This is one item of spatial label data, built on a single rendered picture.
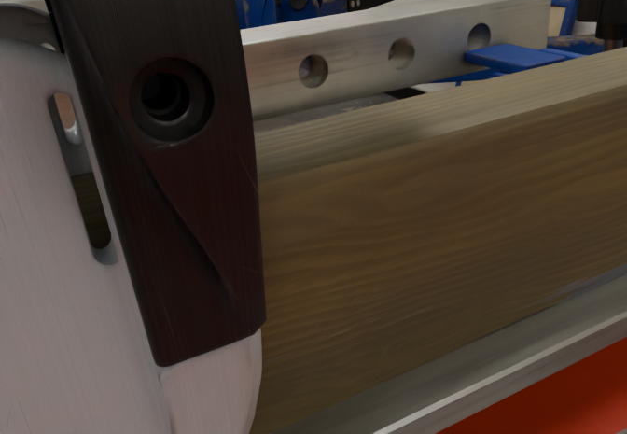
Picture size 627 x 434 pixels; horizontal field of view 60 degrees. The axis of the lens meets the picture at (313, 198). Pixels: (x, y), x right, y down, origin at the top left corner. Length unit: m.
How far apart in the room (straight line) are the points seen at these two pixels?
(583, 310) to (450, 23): 0.28
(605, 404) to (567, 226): 0.07
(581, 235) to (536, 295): 0.02
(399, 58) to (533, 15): 0.11
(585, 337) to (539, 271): 0.02
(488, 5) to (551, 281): 0.29
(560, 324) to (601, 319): 0.01
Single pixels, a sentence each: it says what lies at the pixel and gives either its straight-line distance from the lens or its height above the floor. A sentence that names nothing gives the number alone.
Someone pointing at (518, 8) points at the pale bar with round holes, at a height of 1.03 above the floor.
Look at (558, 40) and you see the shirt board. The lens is 0.88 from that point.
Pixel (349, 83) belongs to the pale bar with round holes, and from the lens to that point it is 0.38.
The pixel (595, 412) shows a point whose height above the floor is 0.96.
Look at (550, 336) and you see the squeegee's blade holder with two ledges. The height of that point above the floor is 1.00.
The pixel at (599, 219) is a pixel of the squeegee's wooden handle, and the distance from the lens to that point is 0.18.
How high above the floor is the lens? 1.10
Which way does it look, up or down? 27 degrees down
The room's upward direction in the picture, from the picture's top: 5 degrees counter-clockwise
